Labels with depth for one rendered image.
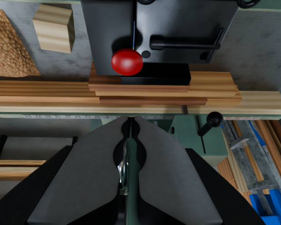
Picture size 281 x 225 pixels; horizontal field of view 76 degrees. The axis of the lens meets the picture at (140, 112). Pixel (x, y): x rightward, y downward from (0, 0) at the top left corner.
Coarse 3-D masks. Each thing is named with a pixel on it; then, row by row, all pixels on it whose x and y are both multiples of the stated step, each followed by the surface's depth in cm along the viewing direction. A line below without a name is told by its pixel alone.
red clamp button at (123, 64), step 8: (112, 56) 16; (120, 56) 16; (128, 56) 16; (136, 56) 16; (112, 64) 17; (120, 64) 17; (128, 64) 17; (136, 64) 17; (120, 72) 17; (128, 72) 17; (136, 72) 18
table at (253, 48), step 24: (0, 0) 23; (24, 0) 23; (48, 0) 24; (72, 0) 24; (264, 0) 26; (24, 24) 26; (240, 24) 27; (264, 24) 27; (72, 48) 30; (240, 48) 30; (264, 48) 30; (48, 72) 34; (72, 72) 34; (240, 72) 35; (264, 72) 35
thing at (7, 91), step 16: (0, 80) 36; (16, 80) 36; (0, 96) 34; (16, 96) 34; (32, 96) 34; (48, 96) 34; (64, 96) 34; (80, 96) 34; (96, 96) 35; (240, 96) 36
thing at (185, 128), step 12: (180, 120) 28; (192, 120) 28; (204, 120) 28; (168, 132) 33; (180, 132) 27; (192, 132) 27; (216, 132) 27; (192, 144) 26; (204, 144) 26; (216, 144) 26; (204, 156) 25; (216, 156) 25
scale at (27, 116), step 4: (24, 116) 37; (28, 116) 37; (32, 116) 37; (36, 116) 37; (40, 116) 37; (44, 116) 37; (48, 116) 37; (52, 116) 37; (56, 116) 37; (60, 116) 37; (64, 116) 37; (68, 116) 37; (72, 116) 37; (76, 116) 37; (80, 116) 37; (84, 116) 37; (88, 116) 37; (92, 116) 37; (96, 116) 37; (100, 116) 37; (104, 116) 37; (108, 116) 37; (112, 116) 37; (116, 116) 37; (120, 116) 37; (128, 116) 37; (132, 116) 37; (140, 116) 38; (144, 116) 38; (148, 116) 38; (152, 116) 38; (156, 116) 38; (160, 116) 38; (164, 116) 38; (168, 116) 38; (172, 116) 38
